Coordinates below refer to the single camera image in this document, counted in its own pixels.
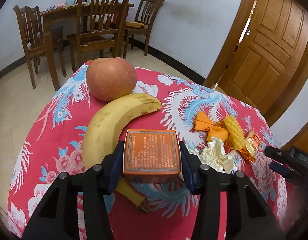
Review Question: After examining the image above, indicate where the orange snack packet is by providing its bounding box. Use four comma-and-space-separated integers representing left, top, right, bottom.
239, 130, 262, 162

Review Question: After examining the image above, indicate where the white tissue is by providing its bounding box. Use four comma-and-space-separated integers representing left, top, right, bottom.
189, 137, 238, 174

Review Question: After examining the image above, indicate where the orange small carton box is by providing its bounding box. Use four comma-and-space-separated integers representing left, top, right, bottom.
123, 129, 182, 183

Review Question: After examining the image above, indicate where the wooden door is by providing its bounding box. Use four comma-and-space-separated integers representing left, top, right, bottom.
204, 0, 308, 125
281, 121, 308, 153

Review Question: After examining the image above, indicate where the yellow foam net left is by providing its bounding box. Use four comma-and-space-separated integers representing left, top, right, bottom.
223, 115, 246, 150

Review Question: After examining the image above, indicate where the yellow banana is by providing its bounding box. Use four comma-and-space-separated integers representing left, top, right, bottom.
82, 93, 163, 213

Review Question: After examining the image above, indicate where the orange candy wrapper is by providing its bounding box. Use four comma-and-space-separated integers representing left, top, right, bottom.
194, 112, 229, 142

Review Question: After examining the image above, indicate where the red apple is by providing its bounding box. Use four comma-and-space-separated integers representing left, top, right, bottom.
86, 57, 137, 102

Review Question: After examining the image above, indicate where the left wooden chair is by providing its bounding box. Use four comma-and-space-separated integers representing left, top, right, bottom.
13, 5, 66, 89

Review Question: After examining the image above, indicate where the wooden chair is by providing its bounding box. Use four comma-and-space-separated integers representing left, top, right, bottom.
13, 5, 66, 89
123, 0, 165, 59
66, 0, 129, 72

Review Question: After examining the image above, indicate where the wooden dining table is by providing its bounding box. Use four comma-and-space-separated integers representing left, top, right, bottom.
40, 1, 134, 90

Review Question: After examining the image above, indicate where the yellow seat cushion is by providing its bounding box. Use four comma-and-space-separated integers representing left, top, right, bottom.
126, 22, 145, 29

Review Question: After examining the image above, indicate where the far wooden chair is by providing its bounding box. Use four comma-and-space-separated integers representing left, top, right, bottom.
123, 0, 165, 59

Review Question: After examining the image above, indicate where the near wooden chair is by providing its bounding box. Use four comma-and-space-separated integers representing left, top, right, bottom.
66, 0, 129, 72

